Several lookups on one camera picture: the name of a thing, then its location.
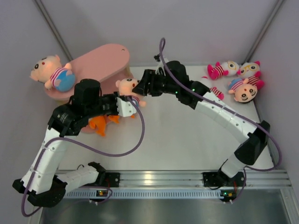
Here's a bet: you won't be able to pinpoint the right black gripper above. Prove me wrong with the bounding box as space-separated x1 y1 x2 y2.
133 70 179 98

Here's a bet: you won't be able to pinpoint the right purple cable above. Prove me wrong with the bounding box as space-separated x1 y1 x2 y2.
159 37 282 172

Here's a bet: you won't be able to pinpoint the boy plush black hair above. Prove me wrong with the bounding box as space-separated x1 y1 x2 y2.
30 55 76 92

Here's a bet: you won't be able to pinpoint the orange plush toy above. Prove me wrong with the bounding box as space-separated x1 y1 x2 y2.
107 115 120 124
89 115 107 137

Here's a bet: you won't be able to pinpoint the white pink plush face down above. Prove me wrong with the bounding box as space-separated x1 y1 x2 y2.
200 76 224 100

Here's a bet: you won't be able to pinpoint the white slotted cable duct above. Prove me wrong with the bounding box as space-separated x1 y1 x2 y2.
64 189 234 199

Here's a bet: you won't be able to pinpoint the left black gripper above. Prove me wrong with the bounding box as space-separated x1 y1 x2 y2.
84 91 122 119

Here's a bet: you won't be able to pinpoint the white pink plush yellow glasses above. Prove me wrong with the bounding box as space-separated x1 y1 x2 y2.
237 61 265 90

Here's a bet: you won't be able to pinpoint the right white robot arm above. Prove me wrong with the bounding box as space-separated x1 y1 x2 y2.
133 61 270 187

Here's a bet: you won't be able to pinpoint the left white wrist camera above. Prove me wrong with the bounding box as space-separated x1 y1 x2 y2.
116 96 137 117

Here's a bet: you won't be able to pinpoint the boy plush red dot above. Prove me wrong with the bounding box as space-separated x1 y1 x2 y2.
228 78 258 104

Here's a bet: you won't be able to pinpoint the purple cable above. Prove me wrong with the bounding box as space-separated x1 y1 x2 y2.
21 97 145 217
159 37 282 172

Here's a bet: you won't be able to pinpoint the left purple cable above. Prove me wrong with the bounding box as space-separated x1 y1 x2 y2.
21 97 145 217

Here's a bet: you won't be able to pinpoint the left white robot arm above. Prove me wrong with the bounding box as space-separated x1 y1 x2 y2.
13 79 118 208

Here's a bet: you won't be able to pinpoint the white pink plush back left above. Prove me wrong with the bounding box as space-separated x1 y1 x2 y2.
207 61 241 80

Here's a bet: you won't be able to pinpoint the pink two-tier wooden shelf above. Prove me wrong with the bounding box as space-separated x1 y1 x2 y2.
45 43 135 135

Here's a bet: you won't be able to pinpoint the orange plush toy left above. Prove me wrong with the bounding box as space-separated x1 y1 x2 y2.
89 115 107 137

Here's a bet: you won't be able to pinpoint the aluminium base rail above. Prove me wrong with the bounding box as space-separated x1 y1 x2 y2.
118 169 292 189

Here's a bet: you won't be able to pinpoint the orange plush toy middle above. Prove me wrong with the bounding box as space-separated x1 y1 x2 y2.
107 115 120 124

